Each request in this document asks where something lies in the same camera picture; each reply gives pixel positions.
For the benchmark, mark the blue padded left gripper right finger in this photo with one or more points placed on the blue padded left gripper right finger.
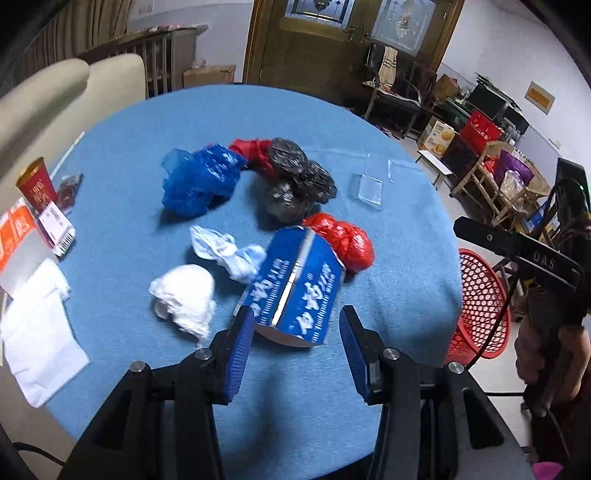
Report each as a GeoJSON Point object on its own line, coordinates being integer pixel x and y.
{"type": "Point", "coordinates": [387, 377]}

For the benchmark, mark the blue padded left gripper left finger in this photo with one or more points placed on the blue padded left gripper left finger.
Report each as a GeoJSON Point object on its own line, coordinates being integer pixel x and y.
{"type": "Point", "coordinates": [211, 376]}

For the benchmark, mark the blue toothpaste box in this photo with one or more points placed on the blue toothpaste box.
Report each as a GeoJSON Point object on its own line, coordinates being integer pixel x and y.
{"type": "Point", "coordinates": [293, 293]}

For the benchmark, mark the clear plastic packaging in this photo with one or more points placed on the clear plastic packaging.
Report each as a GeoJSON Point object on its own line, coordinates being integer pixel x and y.
{"type": "Point", "coordinates": [370, 184]}

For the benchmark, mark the red mesh waste basket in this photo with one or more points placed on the red mesh waste basket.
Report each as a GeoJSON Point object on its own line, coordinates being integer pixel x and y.
{"type": "Point", "coordinates": [483, 296]}

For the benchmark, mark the white crumpled tissue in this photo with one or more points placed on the white crumpled tissue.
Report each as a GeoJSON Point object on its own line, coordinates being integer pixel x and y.
{"type": "Point", "coordinates": [184, 295]}

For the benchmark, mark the rattan armchair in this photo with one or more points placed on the rattan armchair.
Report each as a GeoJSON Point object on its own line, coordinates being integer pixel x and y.
{"type": "Point", "coordinates": [505, 183]}

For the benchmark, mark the purple bag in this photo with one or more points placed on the purple bag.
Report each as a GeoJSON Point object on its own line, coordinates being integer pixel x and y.
{"type": "Point", "coordinates": [508, 162]}

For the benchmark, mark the white-blue crumpled bag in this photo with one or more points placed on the white-blue crumpled bag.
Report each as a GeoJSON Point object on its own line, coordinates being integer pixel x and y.
{"type": "Point", "coordinates": [241, 263]}

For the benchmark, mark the red plastic bag ball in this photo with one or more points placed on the red plastic bag ball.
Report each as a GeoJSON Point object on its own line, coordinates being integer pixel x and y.
{"type": "Point", "coordinates": [350, 242]}

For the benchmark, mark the small white stool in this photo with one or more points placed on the small white stool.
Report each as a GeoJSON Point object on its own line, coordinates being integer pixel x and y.
{"type": "Point", "coordinates": [442, 171]}

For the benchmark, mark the red gift bag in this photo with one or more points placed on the red gift bag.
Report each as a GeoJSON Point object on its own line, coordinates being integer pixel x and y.
{"type": "Point", "coordinates": [479, 131]}

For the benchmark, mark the white flat napkin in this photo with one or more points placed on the white flat napkin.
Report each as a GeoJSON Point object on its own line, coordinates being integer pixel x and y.
{"type": "Point", "coordinates": [40, 347]}

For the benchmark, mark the yellow white snack carton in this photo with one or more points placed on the yellow white snack carton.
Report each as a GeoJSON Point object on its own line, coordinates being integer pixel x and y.
{"type": "Point", "coordinates": [436, 137]}

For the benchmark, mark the blue plastic bag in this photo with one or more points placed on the blue plastic bag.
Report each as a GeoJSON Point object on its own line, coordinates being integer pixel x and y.
{"type": "Point", "coordinates": [195, 179]}

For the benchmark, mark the small white barcode box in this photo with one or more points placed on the small white barcode box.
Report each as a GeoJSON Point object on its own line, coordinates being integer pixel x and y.
{"type": "Point", "coordinates": [58, 229]}

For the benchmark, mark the black plastic bag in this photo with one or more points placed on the black plastic bag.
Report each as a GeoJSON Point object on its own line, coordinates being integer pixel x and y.
{"type": "Point", "coordinates": [298, 185]}

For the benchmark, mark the orange white carton box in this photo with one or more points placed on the orange white carton box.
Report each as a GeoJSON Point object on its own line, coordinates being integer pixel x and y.
{"type": "Point", "coordinates": [23, 247]}

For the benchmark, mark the red plastic bag behind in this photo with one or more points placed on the red plastic bag behind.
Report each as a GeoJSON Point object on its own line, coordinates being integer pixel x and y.
{"type": "Point", "coordinates": [256, 154]}

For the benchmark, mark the black metal armchair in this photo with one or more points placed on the black metal armchair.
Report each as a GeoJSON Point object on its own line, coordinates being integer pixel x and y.
{"type": "Point", "coordinates": [405, 92]}

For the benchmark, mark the dark snack wrapper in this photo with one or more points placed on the dark snack wrapper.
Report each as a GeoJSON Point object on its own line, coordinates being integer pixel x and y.
{"type": "Point", "coordinates": [67, 192]}

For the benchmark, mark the red paper cup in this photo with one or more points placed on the red paper cup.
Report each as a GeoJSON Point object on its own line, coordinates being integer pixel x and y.
{"type": "Point", "coordinates": [36, 185]}

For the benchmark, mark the white long straw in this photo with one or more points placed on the white long straw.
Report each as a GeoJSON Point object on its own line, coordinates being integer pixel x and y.
{"type": "Point", "coordinates": [65, 155]}

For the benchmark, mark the cardboard box by radiator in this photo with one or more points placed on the cardboard box by radiator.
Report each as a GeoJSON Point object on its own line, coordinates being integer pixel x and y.
{"type": "Point", "coordinates": [209, 75]}

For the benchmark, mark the cream leather armchair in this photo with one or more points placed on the cream leather armchair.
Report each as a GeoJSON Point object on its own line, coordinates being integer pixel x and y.
{"type": "Point", "coordinates": [42, 117]}

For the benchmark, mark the wooden door with glass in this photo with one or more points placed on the wooden door with glass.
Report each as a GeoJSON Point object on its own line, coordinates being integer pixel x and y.
{"type": "Point", "coordinates": [319, 48]}

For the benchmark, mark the radiator cover cabinet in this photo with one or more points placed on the radiator cover cabinet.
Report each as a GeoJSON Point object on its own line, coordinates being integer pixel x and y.
{"type": "Point", "coordinates": [166, 51]}

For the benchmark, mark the beige curtain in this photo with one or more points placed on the beige curtain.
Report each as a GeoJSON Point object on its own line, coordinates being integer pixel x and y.
{"type": "Point", "coordinates": [36, 34]}

